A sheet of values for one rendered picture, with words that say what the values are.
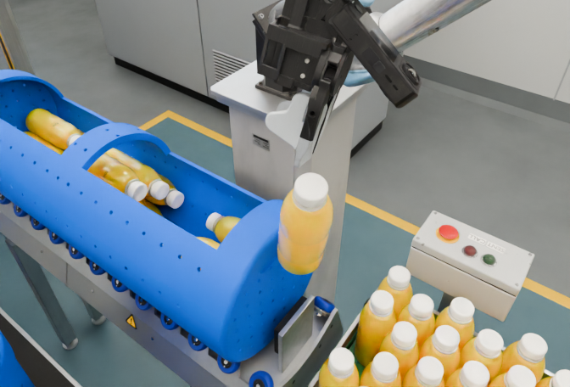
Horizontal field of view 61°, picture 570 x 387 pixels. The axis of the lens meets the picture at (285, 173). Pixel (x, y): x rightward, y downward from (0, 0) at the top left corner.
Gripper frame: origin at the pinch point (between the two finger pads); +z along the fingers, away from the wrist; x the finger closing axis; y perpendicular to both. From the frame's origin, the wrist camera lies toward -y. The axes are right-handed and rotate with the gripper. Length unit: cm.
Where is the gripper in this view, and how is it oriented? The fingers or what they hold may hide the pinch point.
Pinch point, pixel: (306, 157)
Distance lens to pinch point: 55.2
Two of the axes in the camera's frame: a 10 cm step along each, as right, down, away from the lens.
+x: -3.2, 4.1, -8.5
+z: -2.6, 8.3, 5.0
